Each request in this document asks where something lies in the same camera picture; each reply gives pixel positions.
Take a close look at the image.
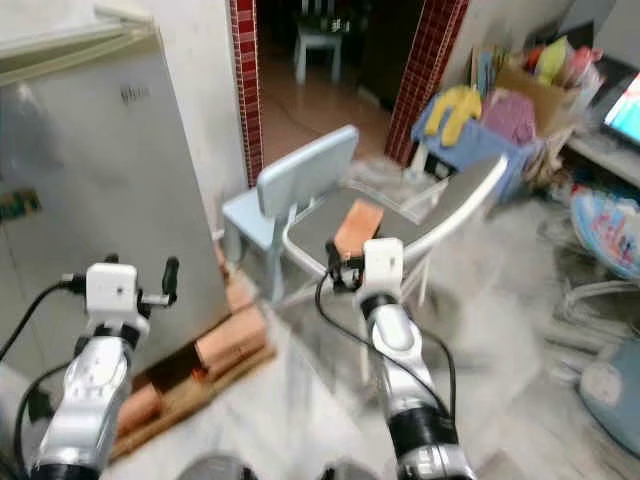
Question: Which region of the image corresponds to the silver fridge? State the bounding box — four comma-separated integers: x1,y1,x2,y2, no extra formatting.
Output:
0,5,229,401

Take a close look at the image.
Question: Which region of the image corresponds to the orange brick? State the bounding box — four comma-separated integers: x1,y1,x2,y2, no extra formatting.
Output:
195,305,266,376
332,198,386,263

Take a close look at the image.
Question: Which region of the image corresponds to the light blue plastic chair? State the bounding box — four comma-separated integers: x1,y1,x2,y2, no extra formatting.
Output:
222,125,359,301

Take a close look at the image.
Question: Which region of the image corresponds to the wooden pallet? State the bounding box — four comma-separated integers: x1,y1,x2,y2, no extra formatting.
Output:
115,345,276,461

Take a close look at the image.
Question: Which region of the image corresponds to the grey folding metal chair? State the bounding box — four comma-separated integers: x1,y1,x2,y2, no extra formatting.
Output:
280,155,509,381

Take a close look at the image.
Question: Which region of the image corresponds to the blue fabric storage box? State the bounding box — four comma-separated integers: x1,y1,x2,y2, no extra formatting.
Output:
412,108,541,196

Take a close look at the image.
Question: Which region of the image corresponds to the robot left leg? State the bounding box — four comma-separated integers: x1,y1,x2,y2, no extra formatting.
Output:
175,455,233,480

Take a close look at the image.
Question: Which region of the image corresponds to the robot leg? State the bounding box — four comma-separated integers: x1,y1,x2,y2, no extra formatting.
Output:
175,455,233,480
323,462,379,480

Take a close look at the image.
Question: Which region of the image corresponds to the yellow cloth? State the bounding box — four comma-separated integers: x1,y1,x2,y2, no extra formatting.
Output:
425,87,483,146

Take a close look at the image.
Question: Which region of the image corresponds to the robot right leg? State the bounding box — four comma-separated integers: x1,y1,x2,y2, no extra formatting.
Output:
323,462,379,480

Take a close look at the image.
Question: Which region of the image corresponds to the light blue plastic stool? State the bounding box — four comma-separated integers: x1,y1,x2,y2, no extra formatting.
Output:
295,15,344,86

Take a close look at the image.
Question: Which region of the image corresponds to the purple cloth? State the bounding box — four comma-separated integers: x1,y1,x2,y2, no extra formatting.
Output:
482,90,539,146

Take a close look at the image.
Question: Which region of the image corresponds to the cardboard box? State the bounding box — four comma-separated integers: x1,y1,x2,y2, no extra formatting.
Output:
495,65,576,138

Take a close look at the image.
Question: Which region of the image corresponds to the colourful baby bouncer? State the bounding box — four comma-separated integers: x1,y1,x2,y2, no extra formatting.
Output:
570,190,640,281

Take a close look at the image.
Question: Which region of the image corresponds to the beige desk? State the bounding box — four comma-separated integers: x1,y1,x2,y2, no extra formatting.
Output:
565,130,640,188

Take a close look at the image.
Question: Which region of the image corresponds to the computer monitor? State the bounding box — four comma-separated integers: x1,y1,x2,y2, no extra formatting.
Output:
603,70,640,151

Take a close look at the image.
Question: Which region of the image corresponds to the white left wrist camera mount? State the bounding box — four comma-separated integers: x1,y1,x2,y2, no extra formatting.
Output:
85,262,139,323

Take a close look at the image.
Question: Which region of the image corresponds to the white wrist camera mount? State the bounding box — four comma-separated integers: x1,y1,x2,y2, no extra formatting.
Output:
85,262,139,323
363,238,406,299

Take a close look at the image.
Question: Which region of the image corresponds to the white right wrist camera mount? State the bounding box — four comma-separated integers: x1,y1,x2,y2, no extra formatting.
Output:
363,238,406,299

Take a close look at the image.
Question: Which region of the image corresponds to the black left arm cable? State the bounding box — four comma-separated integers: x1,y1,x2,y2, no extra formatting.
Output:
12,360,76,480
0,275,88,366

